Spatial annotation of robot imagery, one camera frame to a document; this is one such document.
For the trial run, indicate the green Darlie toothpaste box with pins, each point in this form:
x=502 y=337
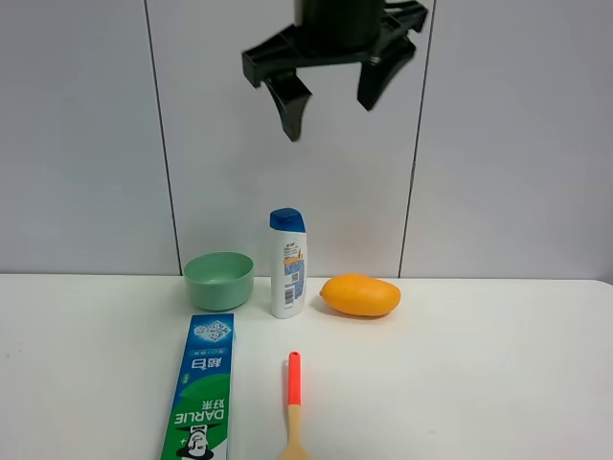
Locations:
x=199 y=416

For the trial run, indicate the green plastic bowl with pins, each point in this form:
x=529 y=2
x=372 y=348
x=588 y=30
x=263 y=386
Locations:
x=219 y=281

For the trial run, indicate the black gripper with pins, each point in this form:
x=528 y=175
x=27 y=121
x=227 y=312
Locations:
x=373 y=33

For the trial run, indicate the yellow mango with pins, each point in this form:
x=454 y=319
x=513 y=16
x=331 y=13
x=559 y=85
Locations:
x=360 y=295

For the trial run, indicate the white blue-capped shampoo bottle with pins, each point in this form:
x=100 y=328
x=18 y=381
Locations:
x=289 y=262

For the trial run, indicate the wooden spoon orange handle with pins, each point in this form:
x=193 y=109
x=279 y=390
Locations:
x=294 y=449

